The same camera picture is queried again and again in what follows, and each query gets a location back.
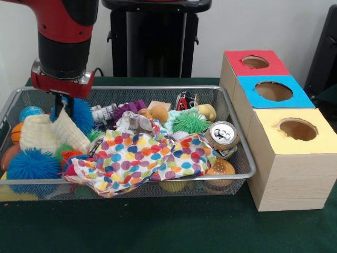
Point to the tan plush animal toy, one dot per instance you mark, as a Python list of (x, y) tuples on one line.
[(157, 112)]

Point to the dark green table cloth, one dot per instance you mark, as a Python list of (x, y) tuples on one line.
[(158, 226), (329, 95)]

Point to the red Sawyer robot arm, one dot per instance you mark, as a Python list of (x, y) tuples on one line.
[(63, 21)]

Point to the cream knitted cloth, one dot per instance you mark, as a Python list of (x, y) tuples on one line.
[(42, 134)]

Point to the wooden box with three holes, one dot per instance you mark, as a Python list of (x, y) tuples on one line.
[(289, 179)]

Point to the silver grey plastic toy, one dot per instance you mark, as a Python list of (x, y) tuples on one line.
[(102, 113)]

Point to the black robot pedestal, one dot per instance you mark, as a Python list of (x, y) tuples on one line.
[(152, 42)]

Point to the colourful patterned cloth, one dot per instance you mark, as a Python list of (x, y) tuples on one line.
[(189, 155)]

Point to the green spiky rubber ball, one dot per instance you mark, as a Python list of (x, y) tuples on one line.
[(189, 122)]

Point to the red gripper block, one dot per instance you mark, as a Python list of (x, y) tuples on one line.
[(47, 87)]

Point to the polka dot cloth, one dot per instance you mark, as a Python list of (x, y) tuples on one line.
[(121, 163)]

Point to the orange ball with cream dots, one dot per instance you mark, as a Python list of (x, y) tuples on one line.
[(220, 168)]

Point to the crumpled whitish foil wrapper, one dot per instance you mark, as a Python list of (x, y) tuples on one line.
[(134, 124)]

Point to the shallow clear mesh bin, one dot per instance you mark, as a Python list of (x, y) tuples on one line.
[(231, 105)]

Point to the black panel stand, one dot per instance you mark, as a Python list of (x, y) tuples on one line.
[(324, 52)]

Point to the crushed silver drink can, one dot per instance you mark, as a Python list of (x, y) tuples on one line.
[(221, 136)]

